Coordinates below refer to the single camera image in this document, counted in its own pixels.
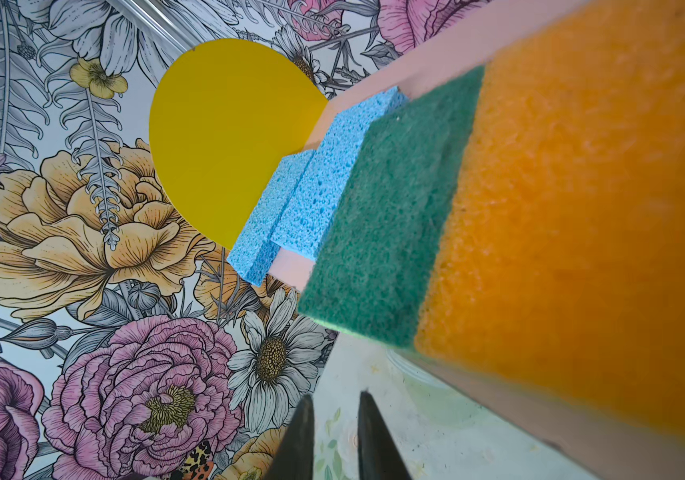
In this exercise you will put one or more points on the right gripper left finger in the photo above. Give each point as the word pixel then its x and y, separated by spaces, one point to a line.
pixel 294 459

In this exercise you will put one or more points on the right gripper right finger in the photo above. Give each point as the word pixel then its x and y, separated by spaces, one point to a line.
pixel 378 456

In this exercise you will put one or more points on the green scouring pad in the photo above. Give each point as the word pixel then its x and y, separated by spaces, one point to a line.
pixel 372 273

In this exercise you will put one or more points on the blue cellulose sponge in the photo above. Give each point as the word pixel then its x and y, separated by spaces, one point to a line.
pixel 310 211

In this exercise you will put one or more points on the orange sponge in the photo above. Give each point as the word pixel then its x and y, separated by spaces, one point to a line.
pixel 562 263

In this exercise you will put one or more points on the yellow wooden two-tier shelf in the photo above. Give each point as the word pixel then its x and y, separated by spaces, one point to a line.
pixel 227 111

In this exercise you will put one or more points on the left aluminium corner post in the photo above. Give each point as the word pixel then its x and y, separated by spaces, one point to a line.
pixel 159 22

